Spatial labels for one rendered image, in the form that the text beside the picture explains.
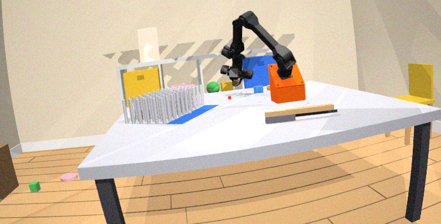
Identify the blue flat strip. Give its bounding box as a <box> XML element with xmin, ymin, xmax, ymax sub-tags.
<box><xmin>167</xmin><ymin>105</ymin><xmax>218</xmax><ymax>124</ymax></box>

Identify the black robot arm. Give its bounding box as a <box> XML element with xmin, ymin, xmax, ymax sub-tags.
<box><xmin>221</xmin><ymin>11</ymin><xmax>296</xmax><ymax>80</ymax></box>

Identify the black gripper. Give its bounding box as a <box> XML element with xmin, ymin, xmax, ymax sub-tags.
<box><xmin>220</xmin><ymin>63</ymin><xmax>253</xmax><ymax>83</ymax></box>

